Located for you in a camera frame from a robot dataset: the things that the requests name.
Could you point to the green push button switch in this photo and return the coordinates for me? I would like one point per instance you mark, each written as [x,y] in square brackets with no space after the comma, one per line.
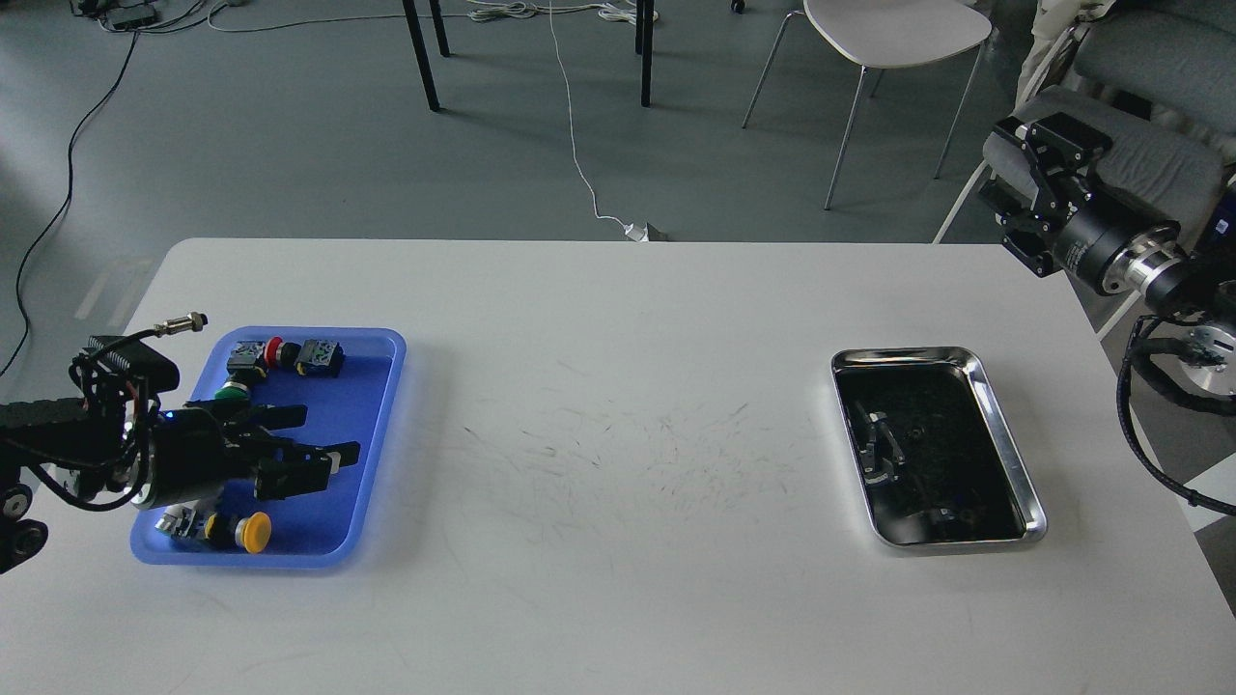
[233,389]

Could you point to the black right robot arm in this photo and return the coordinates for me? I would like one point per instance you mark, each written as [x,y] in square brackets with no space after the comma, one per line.
[1183,348]

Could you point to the yellow push button switch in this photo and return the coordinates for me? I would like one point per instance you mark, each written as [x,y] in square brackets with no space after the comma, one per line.
[225,532]

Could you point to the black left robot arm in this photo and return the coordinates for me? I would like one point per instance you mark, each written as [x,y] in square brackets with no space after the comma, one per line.
[114,444]

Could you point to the black table leg right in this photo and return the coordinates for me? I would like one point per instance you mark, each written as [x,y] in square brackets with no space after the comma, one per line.
[644,32]

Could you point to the grey upholstered chair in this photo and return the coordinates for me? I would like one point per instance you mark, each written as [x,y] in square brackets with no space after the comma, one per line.
[1156,77]

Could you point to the orange white contact block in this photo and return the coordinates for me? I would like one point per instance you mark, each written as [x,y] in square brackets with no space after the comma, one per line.
[186,521]

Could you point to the black table leg left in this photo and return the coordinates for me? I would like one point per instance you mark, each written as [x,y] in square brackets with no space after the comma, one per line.
[420,49]

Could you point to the silver metal tray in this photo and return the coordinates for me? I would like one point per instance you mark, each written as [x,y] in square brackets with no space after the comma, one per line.
[964,485]

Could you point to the white chair metal legs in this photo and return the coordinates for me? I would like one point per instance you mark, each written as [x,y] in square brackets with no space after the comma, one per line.
[883,35]

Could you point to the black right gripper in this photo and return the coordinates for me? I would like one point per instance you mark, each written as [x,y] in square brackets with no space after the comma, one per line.
[1102,236]

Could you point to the black yellow contact block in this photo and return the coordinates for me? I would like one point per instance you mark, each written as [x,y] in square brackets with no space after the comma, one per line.
[319,358]

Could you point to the blue plastic tray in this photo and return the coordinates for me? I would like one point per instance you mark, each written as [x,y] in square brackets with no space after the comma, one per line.
[314,530]

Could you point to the red push button switch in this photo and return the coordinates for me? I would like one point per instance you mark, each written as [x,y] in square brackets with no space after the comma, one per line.
[273,353]

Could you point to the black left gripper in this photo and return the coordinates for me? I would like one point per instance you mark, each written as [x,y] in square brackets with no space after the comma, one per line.
[192,455]

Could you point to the black table leg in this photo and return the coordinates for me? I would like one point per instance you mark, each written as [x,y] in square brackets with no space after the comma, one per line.
[644,32]
[420,49]

